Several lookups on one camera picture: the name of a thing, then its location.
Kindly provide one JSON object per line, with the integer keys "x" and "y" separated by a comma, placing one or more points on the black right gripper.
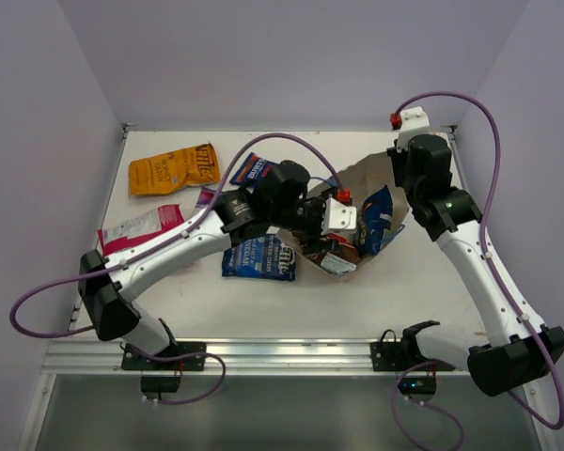
{"x": 397, "y": 159}

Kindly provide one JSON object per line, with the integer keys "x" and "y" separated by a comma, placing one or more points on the blue white snack packet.
{"x": 266, "y": 257}

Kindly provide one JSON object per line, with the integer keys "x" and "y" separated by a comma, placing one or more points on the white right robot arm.
{"x": 518, "y": 346}

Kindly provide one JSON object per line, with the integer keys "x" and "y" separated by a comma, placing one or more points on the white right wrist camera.
{"x": 413, "y": 122}

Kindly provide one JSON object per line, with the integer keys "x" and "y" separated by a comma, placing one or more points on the aluminium mounting rail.
{"x": 243, "y": 357}

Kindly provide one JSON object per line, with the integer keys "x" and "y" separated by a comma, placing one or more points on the orange snack packet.
{"x": 173, "y": 171}

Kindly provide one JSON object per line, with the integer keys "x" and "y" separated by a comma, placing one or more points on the black left controller box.
{"x": 157, "y": 386}

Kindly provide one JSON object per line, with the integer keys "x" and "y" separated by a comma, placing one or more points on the small blue snack packet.
{"x": 252, "y": 170}

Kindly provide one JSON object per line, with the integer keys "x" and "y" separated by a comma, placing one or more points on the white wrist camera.
{"x": 413, "y": 122}
{"x": 338, "y": 218}

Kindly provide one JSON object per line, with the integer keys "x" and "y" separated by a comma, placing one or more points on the dark blue snack packet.
{"x": 374, "y": 221}

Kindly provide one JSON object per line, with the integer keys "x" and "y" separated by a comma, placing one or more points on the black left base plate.
{"x": 132, "y": 360}

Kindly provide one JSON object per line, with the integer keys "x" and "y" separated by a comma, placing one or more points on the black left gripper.
{"x": 315, "y": 240}

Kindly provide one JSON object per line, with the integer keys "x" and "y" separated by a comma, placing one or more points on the black right controller box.
{"x": 418, "y": 386}

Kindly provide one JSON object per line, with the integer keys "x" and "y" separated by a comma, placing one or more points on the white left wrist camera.
{"x": 338, "y": 218}

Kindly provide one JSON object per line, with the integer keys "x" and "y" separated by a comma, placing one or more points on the brown snack packet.
{"x": 333, "y": 254}

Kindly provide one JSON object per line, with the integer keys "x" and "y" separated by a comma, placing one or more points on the purple candy packet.
{"x": 205, "y": 198}

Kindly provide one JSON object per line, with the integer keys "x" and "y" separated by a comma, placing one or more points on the pink snack packet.
{"x": 140, "y": 229}

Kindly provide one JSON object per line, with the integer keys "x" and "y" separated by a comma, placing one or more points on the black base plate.
{"x": 132, "y": 360}
{"x": 390, "y": 353}

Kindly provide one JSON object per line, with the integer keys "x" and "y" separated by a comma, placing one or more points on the blue checkered paper bag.
{"x": 363, "y": 179}

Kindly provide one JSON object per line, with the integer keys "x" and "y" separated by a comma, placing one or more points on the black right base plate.
{"x": 390, "y": 353}

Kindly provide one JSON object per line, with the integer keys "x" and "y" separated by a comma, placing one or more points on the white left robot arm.
{"x": 111, "y": 285}

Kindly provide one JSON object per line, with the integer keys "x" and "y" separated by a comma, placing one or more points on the black controller box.
{"x": 418, "y": 386}
{"x": 157, "y": 386}

